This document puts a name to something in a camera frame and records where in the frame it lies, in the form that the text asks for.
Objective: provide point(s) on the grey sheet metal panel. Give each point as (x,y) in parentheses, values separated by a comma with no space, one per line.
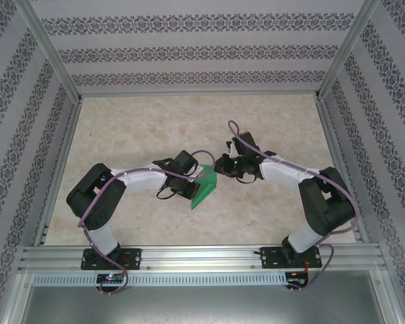
(202,307)

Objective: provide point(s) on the aluminium side rail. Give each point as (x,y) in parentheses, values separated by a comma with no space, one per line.
(61,168)
(341,168)

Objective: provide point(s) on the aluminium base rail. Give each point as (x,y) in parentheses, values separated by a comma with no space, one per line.
(206,256)

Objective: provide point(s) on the small circuit board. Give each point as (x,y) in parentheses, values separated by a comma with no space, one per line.
(295,280)
(109,278)

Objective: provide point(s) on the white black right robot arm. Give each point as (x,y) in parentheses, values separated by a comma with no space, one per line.
(280,173)

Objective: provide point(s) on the green cloth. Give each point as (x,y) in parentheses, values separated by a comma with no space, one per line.
(207,185)

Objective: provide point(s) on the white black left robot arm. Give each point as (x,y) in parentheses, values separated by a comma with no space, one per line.
(141,180)

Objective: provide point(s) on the aluminium frame post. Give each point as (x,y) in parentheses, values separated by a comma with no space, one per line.
(349,50)
(50,50)

